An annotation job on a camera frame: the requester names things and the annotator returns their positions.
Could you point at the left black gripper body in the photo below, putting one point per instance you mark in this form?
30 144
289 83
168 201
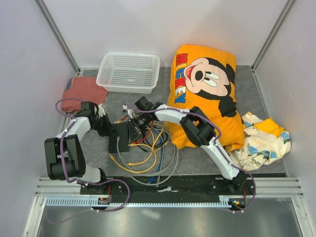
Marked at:
100 123

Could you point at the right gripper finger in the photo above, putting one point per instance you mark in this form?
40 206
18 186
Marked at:
141 128
134 133

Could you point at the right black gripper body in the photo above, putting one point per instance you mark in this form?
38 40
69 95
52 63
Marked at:
142 119

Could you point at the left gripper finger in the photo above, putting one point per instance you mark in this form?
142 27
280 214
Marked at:
108 125
107 133

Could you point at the black network switch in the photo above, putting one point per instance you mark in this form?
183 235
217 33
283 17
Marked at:
120 141

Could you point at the white plastic basket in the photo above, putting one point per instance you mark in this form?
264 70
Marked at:
128 72

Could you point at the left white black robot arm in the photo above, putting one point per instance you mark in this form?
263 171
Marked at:
63 153

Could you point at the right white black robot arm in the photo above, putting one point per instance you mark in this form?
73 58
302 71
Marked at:
199 130

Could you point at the folded red shirt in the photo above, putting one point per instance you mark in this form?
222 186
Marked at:
84 88

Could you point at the orange Mickey Mouse shirt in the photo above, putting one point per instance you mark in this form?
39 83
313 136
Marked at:
205 77

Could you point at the cream patterned cloth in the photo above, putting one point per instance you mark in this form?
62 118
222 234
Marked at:
264 143

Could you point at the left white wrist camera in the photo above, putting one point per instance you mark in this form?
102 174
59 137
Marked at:
100 111

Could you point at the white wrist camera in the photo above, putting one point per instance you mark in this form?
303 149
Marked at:
100 111
128 111

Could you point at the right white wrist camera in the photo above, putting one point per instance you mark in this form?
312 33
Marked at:
128 111

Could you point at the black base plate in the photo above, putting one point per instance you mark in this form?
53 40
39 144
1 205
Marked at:
214 185

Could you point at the grey slotted cable duct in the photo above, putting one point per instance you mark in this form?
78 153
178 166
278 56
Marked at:
97 202

